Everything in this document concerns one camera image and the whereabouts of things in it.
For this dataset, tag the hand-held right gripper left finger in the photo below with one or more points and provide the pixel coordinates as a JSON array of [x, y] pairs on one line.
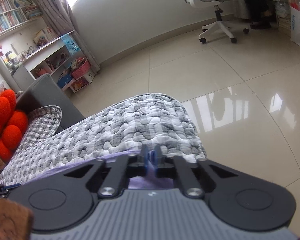
[[147, 162]]

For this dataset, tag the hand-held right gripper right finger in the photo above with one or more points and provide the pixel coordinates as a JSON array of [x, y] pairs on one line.
[[158, 165]]

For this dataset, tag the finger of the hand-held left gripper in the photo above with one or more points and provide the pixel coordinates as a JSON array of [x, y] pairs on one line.
[[0, 190]]

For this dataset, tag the lavender garment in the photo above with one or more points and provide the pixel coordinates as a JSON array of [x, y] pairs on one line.
[[150, 183]]

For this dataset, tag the grey checkered quilted blanket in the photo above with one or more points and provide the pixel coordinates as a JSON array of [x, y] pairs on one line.
[[127, 122]]

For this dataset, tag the red flower-shaped pillow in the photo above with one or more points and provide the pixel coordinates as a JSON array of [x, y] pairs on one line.
[[5, 120]]

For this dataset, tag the white storage box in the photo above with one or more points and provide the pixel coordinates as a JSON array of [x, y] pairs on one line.
[[83, 83]]

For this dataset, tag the grey sofa armrest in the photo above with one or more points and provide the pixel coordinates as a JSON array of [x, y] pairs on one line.
[[47, 92]]

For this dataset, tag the pink basket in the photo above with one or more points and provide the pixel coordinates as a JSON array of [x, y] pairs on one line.
[[81, 70]]

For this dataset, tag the blue patterned bag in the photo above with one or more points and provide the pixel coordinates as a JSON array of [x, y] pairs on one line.
[[70, 45]]

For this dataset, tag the white office chair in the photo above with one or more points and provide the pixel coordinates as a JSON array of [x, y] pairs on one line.
[[217, 28]]

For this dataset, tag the grey patterned curtain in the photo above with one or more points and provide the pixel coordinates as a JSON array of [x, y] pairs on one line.
[[55, 10]]

